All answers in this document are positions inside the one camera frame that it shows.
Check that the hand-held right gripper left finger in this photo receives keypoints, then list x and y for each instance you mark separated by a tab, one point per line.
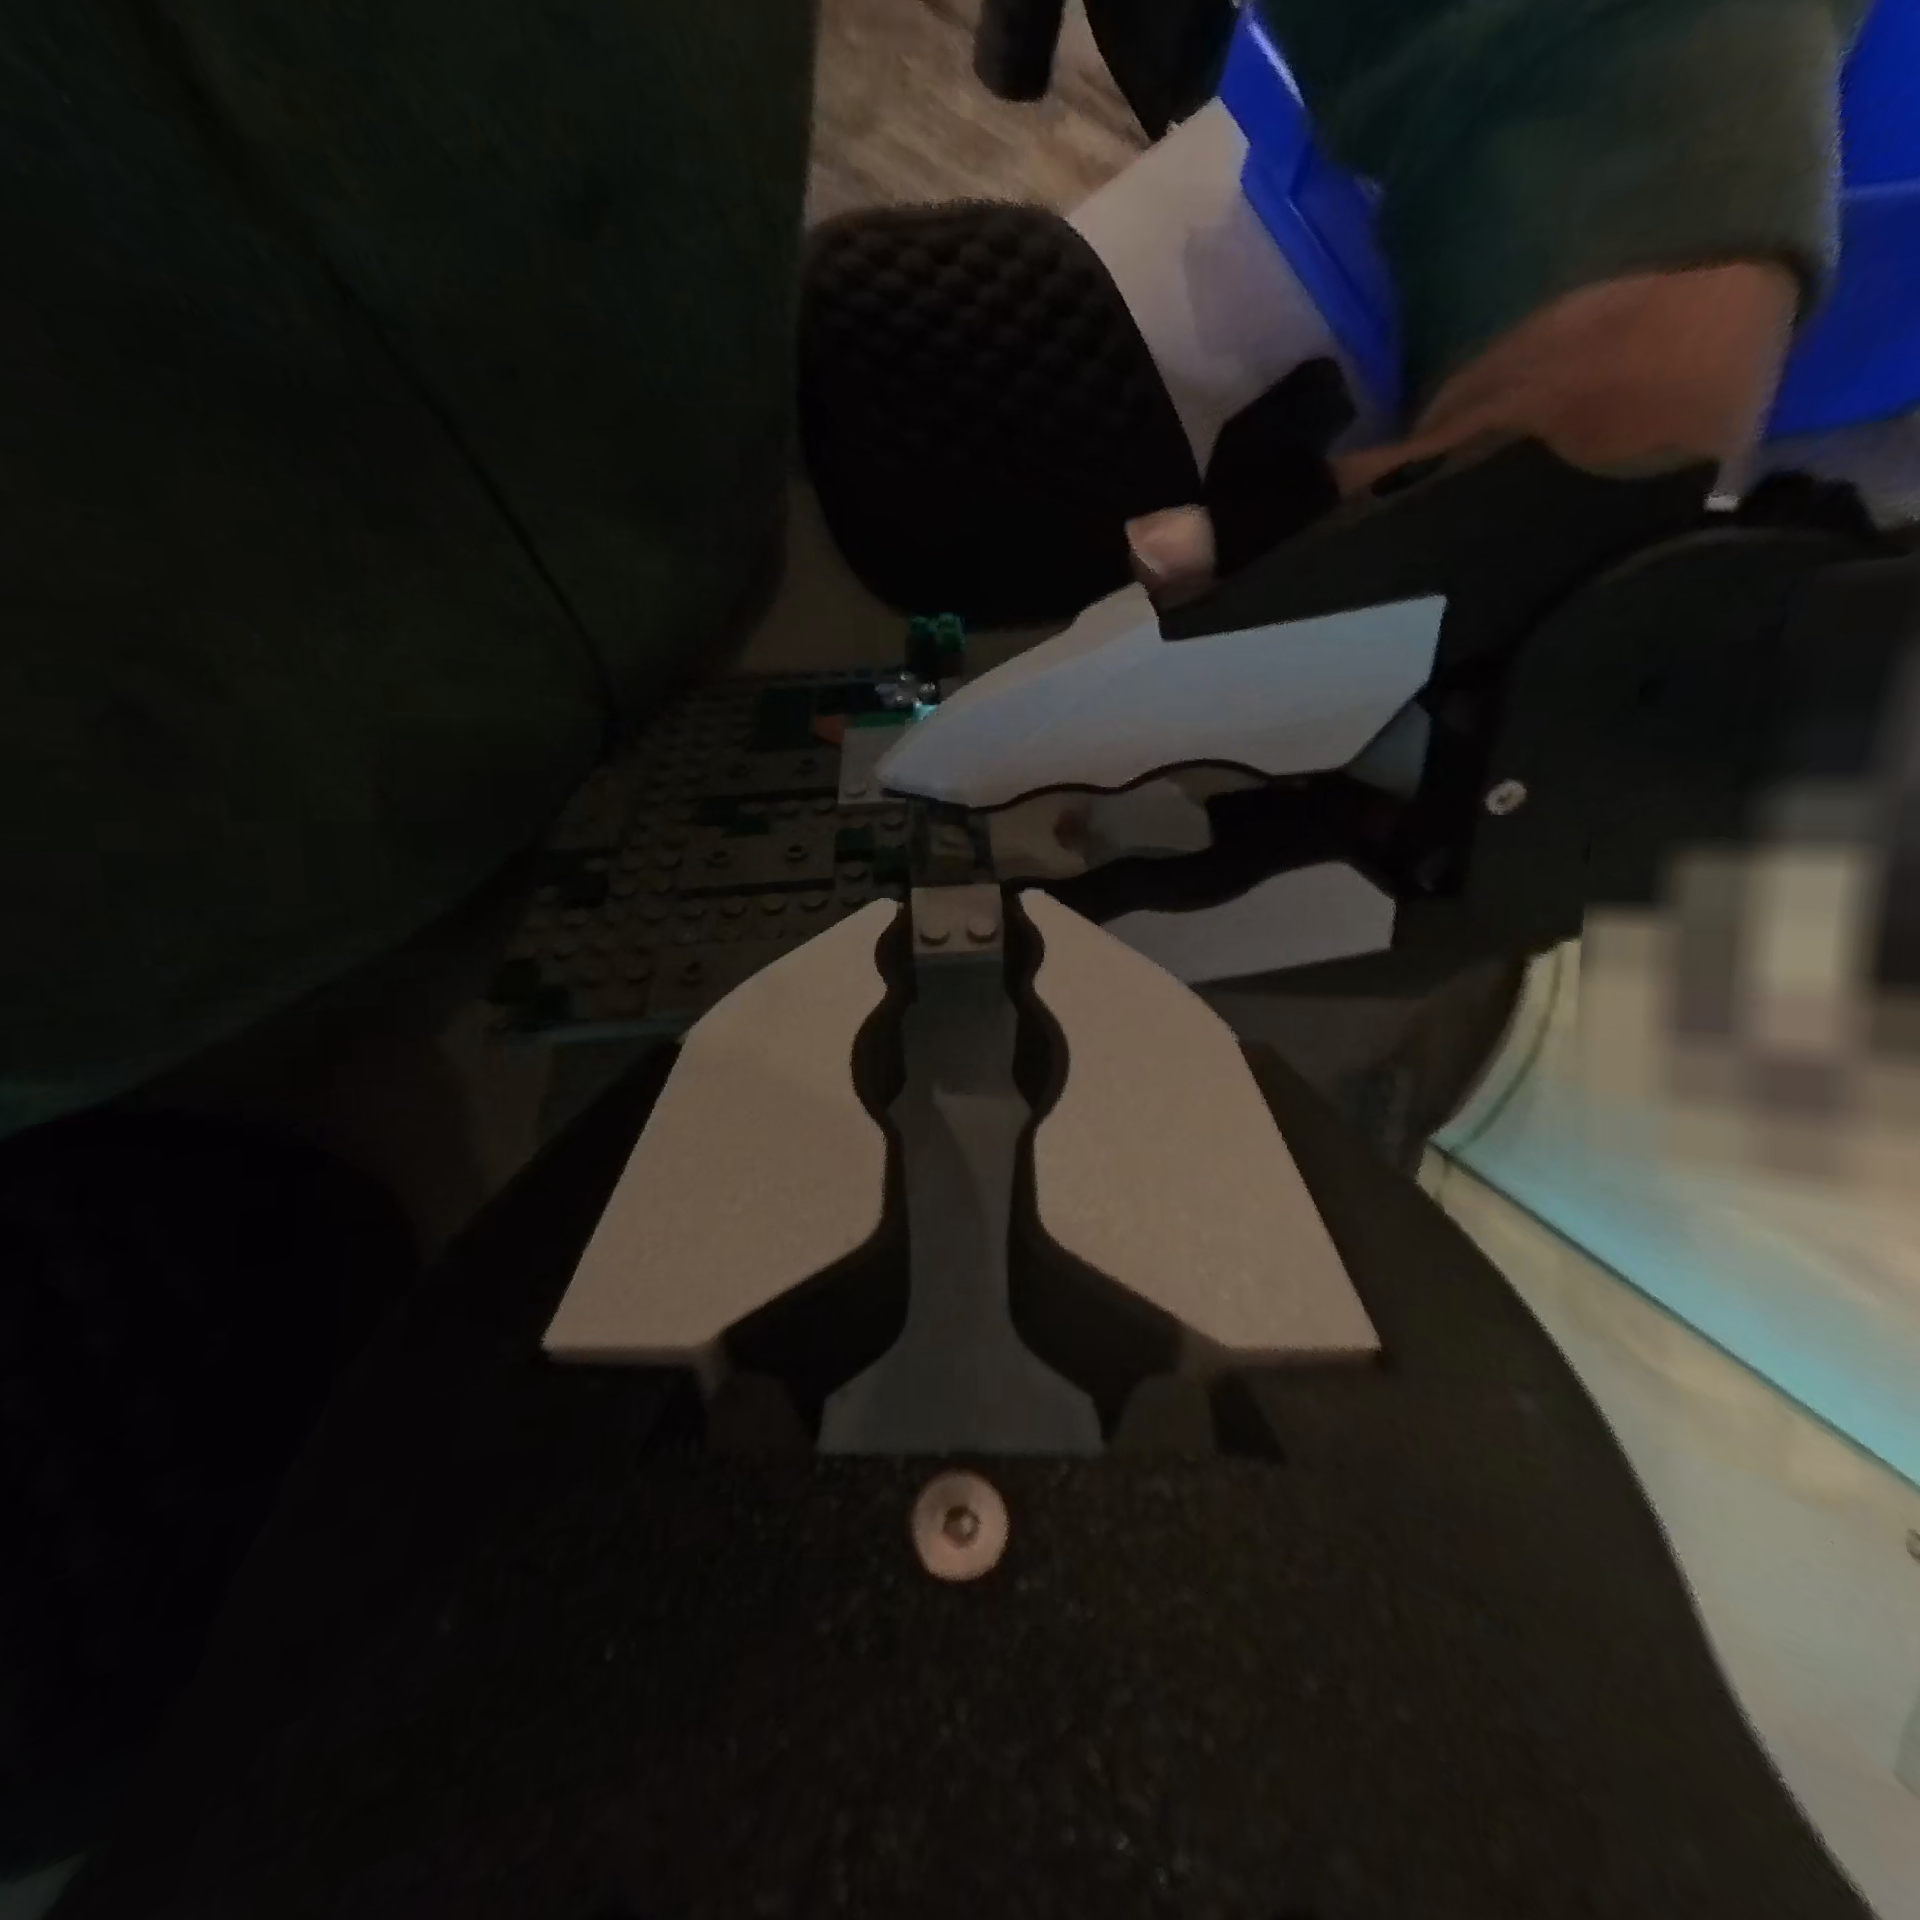
737	1168

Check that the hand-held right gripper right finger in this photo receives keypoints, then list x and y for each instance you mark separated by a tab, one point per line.
1198	1184

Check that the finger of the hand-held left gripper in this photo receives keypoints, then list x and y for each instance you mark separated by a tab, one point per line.
1168	704
1274	928

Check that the dark grey toy brick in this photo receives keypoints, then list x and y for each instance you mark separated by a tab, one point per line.
959	925

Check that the grey brick baseplate model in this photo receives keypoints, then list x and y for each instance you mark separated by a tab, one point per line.
676	869

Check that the person's left forearm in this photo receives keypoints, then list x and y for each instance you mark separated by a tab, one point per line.
1577	149

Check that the person's left hand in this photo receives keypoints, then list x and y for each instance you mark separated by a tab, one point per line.
1620	388

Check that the black dimpled chair armrest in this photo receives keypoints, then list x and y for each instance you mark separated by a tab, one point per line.
963	405

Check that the blue plastic bin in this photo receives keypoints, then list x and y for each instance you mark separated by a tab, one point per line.
1859	300

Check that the brick instruction booklet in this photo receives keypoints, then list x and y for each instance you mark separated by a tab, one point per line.
1725	1348

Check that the black chair base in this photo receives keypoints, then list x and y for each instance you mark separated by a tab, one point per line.
1157	61

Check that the person's dark green sweater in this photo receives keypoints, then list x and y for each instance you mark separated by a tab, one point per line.
302	452

